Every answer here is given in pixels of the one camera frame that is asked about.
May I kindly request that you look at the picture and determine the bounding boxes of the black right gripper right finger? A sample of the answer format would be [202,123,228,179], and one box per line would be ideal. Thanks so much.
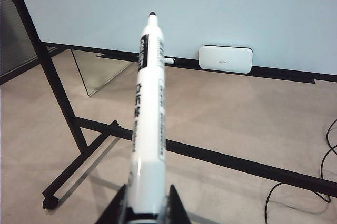
[157,184,194,224]

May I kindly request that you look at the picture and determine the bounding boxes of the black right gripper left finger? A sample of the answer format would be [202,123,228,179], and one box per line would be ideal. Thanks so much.
[101,183,130,224]

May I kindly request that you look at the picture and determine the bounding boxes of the white marker pen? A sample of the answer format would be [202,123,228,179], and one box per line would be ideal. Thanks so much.
[125,11,168,221]

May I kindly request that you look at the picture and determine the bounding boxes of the white marker with black cap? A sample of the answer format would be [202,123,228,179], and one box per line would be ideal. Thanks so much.
[164,56,197,65]

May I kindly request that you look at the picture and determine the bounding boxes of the white rectangular whiteboard eraser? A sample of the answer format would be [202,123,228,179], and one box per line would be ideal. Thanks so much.
[197,45,254,75]

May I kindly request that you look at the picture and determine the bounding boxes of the grey window blinds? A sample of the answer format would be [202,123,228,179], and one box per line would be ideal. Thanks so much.
[0,0,38,78]

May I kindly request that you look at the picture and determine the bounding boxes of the black power cable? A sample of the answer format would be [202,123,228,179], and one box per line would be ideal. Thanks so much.
[265,117,337,224]

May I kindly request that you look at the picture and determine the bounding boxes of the whiteboard with black frame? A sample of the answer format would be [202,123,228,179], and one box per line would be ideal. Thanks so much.
[5,0,337,86]

